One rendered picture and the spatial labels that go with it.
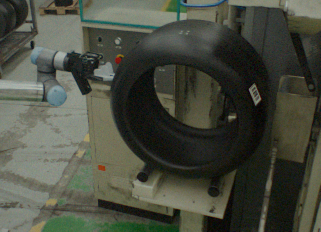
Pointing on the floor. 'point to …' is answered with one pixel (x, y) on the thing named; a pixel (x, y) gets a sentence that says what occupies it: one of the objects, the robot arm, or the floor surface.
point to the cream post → (200, 91)
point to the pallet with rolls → (61, 3)
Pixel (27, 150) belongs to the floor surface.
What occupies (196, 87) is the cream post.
